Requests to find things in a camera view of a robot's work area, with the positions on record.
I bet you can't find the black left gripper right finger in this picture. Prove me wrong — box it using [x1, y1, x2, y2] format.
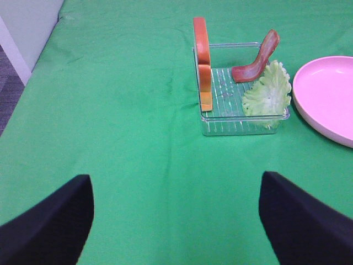
[259, 172, 352, 264]

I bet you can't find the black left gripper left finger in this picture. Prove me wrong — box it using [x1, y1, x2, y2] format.
[1, 174, 94, 264]

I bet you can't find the green lettuce leaf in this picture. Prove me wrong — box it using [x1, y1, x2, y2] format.
[242, 60, 292, 116]

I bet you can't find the bacon strip from box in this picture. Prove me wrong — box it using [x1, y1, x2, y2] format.
[231, 29, 280, 82]

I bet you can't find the bread slice from box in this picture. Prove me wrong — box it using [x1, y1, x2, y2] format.
[193, 17, 213, 112]

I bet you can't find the clear plastic box left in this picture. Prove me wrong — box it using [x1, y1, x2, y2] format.
[200, 42, 290, 136]

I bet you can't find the pink round plate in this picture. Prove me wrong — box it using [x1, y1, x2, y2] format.
[292, 56, 352, 148]

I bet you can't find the green tablecloth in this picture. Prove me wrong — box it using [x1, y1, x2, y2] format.
[1, 1, 352, 264]

